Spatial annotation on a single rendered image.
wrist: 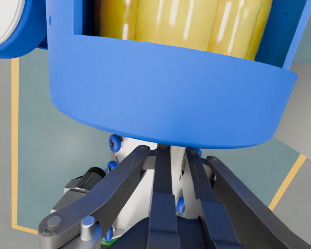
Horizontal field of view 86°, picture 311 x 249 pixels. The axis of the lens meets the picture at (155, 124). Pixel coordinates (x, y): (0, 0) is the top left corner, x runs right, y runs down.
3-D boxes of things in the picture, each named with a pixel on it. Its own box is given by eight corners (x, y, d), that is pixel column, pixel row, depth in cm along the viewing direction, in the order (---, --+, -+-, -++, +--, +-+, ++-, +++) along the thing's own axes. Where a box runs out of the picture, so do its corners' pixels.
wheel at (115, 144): (119, 155, 42) (111, 156, 41) (113, 143, 45) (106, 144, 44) (123, 142, 40) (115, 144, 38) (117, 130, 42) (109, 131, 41)
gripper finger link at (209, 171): (185, 162, 14) (220, 168, 14) (181, 139, 19) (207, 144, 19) (182, 177, 15) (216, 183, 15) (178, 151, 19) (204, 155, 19)
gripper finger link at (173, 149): (172, 172, 16) (165, 171, 16) (171, 143, 23) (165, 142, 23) (178, 145, 16) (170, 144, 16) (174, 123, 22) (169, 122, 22)
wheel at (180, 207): (183, 216, 46) (177, 211, 47) (191, 201, 48) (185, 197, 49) (179, 212, 43) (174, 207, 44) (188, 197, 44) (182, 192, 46)
